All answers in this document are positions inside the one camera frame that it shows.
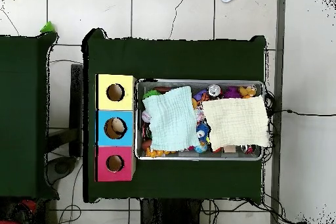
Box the long black cable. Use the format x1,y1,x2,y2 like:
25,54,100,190
267,108,336,118

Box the small bright green object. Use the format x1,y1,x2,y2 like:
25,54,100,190
39,20,56,34

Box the wooden box with three holes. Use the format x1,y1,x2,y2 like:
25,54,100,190
94,73,137,183

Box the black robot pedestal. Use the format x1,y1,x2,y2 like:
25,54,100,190
140,198,203,224

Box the green covered side table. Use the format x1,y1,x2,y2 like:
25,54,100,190
0,31,60,200

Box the green spiky ball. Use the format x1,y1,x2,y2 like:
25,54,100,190
142,89,161,100

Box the blue penguin toy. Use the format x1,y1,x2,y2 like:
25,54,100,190
196,122,211,139

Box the white baseball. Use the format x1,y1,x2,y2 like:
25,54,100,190
140,109,152,123

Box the orange yellow plush toy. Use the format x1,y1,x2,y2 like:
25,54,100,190
238,84,257,99

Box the globe print ball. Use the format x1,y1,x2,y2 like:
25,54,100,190
194,141,208,154

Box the purple knobbly ball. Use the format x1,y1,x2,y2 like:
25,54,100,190
222,85,240,99

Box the silver drink can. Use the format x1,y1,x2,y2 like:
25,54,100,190
207,83,222,98

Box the cream muslin cloth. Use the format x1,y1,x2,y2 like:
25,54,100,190
201,95,271,151

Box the light blue muslin cloth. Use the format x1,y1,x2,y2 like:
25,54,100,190
142,85,201,152

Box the dark grey floor pedal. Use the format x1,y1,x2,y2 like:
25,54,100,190
46,155,77,185

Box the orange toy block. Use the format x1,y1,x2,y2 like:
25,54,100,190
145,148,171,158

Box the wire mesh bin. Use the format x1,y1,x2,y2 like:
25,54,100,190
135,78,264,161

